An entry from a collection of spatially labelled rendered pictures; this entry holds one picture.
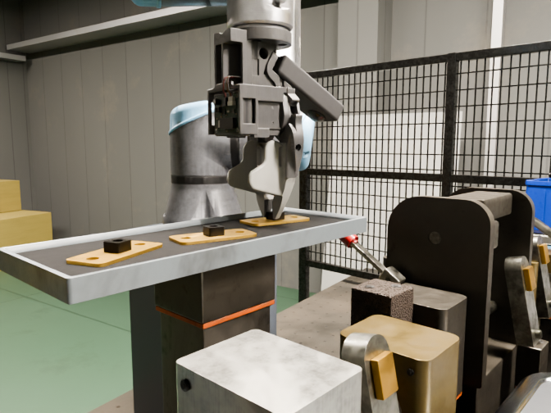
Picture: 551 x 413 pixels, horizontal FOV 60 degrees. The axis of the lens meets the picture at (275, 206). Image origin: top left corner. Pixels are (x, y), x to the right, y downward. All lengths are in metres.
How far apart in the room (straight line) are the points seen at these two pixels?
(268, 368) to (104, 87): 5.58
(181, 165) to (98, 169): 5.11
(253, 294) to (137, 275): 0.16
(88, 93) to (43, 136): 1.13
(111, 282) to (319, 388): 0.16
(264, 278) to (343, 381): 0.21
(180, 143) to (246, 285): 0.42
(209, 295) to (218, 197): 0.41
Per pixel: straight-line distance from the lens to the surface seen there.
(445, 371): 0.46
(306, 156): 0.84
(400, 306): 0.53
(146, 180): 5.31
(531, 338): 0.73
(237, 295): 0.48
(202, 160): 0.84
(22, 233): 5.67
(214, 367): 0.33
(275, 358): 0.34
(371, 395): 0.38
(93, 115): 5.98
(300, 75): 0.58
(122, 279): 0.36
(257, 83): 0.55
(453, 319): 0.57
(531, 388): 0.59
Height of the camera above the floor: 1.25
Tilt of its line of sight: 7 degrees down
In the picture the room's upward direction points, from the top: straight up
